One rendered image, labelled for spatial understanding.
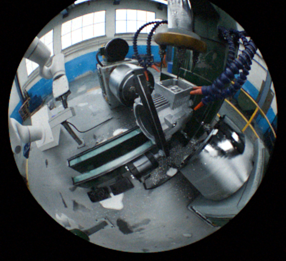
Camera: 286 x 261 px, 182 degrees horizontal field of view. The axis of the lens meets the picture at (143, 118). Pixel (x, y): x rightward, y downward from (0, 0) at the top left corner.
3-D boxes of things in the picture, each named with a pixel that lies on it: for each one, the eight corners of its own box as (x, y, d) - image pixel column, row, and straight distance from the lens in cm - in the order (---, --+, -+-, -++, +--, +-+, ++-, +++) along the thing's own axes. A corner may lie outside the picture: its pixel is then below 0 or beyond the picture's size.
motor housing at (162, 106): (162, 110, 58) (166, 81, 48) (185, 130, 51) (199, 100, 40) (133, 123, 49) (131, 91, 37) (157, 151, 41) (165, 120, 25)
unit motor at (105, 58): (118, 75, 111) (115, 41, 106) (132, 84, 82) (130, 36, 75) (97, 82, 106) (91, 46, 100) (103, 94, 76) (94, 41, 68)
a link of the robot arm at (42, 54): (18, 73, 55) (49, 83, 69) (35, 47, 44) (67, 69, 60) (22, 59, 61) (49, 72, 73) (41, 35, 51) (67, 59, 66)
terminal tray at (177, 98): (172, 91, 48) (174, 78, 45) (189, 102, 43) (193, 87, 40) (153, 97, 40) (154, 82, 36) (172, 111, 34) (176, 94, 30)
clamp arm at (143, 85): (166, 151, 33) (140, 77, 28) (172, 154, 31) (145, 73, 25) (158, 157, 32) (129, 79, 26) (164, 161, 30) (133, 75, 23)
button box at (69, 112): (76, 114, 56) (73, 105, 56) (73, 116, 49) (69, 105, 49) (55, 126, 62) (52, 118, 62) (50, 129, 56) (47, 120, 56)
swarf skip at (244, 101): (233, 105, 433) (241, 88, 416) (235, 101, 524) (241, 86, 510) (250, 124, 452) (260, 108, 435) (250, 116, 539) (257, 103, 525)
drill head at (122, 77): (131, 84, 90) (130, 59, 83) (157, 103, 64) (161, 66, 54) (106, 92, 83) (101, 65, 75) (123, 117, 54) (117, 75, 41)
